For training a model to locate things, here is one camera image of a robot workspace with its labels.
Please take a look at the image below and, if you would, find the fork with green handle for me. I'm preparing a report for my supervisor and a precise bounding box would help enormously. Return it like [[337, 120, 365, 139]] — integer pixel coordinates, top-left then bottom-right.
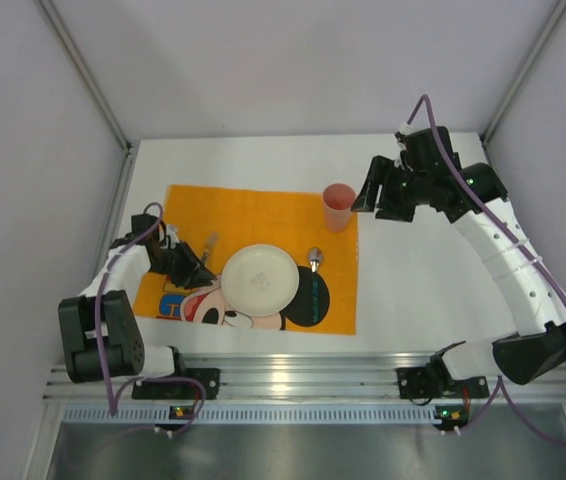
[[201, 232, 219, 265]]

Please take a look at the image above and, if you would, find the pink plastic cup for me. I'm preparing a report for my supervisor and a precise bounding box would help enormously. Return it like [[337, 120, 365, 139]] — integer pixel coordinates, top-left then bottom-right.
[[322, 183, 356, 233]]

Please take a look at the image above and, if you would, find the orange Mickey Mouse placemat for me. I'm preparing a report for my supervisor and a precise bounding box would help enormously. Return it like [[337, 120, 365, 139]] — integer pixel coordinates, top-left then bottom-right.
[[133, 185, 358, 335]]

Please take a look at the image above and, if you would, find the cream round plate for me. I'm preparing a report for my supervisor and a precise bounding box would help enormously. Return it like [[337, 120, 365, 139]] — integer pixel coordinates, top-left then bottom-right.
[[221, 244, 300, 317]]

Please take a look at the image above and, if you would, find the spoon with green handle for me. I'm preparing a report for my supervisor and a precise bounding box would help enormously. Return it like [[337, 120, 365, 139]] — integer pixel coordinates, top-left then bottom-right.
[[307, 247, 323, 324]]

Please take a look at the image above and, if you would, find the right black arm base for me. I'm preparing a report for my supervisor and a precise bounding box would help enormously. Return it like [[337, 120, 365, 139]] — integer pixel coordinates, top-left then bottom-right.
[[396, 352, 490, 406]]

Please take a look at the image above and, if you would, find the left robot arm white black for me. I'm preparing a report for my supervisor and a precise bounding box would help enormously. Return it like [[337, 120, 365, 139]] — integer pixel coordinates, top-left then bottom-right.
[[58, 213, 215, 383]]

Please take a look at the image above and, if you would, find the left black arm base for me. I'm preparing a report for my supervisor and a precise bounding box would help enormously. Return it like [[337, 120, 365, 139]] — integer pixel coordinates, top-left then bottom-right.
[[131, 349, 221, 400]]

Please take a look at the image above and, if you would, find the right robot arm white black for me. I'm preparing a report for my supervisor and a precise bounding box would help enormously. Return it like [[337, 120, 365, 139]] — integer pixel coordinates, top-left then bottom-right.
[[352, 127, 566, 387]]

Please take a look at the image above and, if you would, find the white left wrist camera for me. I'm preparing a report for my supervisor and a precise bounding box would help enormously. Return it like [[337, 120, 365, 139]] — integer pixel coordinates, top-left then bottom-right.
[[162, 224, 180, 249]]

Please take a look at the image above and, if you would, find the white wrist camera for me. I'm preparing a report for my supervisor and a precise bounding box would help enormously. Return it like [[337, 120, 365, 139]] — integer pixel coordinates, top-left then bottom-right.
[[162, 224, 180, 249], [395, 121, 414, 144]]

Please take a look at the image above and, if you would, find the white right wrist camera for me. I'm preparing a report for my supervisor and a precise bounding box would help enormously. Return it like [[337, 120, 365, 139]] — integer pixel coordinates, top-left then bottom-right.
[[395, 121, 414, 144]]

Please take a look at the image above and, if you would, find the aluminium mounting rail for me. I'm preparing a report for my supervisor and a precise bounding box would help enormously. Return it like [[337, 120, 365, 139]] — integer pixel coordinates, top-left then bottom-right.
[[43, 353, 566, 404]]

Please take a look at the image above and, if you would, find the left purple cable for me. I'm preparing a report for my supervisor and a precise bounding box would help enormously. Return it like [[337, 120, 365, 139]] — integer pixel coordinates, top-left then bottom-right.
[[93, 201, 209, 436]]

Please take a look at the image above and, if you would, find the slotted cable duct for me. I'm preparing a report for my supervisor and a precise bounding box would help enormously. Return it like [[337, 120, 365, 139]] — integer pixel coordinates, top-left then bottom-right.
[[57, 403, 469, 425]]

